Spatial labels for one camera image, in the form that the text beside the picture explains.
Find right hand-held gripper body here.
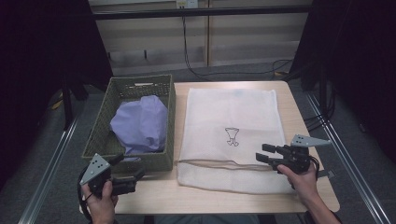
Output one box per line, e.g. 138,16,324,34
274,133,332,175

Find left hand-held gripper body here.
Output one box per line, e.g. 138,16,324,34
79,152,138,199

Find green woven basket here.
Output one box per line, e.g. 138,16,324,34
81,74,177,175

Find purple garment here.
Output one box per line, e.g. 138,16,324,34
109,94,169,162

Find white mesh laundry bag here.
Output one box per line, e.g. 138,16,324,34
176,88,295,196

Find person's right hand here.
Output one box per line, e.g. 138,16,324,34
276,162,318,206

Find person's left hand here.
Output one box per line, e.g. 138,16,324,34
81,181,120,223

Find grey tape mark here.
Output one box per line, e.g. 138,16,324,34
317,169,337,179

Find black stand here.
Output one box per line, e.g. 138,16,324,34
60,74,90,131

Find black curtain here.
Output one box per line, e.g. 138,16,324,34
0,0,114,191
289,0,396,164

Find black horizontal bar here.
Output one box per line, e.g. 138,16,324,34
92,5,313,21

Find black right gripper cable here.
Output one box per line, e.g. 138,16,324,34
309,155,321,190

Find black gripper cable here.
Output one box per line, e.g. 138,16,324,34
77,166,93,220
309,155,321,190

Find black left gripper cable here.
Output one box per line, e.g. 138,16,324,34
77,166,93,220

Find metal floor rail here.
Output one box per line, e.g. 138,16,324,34
18,118,79,224
306,92,390,224

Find black floor cables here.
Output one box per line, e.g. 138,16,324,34
303,83,336,133

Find black wall cable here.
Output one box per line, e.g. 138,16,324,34
181,15,294,82

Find white wall outlet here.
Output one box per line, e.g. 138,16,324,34
176,0,200,9

